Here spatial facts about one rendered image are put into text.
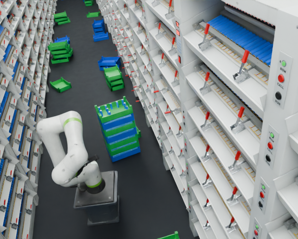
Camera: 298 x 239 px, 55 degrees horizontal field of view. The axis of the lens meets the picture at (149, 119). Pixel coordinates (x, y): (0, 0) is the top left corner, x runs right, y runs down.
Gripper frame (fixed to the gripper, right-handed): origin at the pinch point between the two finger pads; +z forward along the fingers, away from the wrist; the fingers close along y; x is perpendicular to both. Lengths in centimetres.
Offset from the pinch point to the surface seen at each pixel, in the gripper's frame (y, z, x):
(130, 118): -20, 80, -18
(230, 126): -86, -76, 19
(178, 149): -50, 27, 24
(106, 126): 1, 69, -23
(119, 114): -15, 71, -25
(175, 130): -57, 15, 12
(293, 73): -100, -112, 13
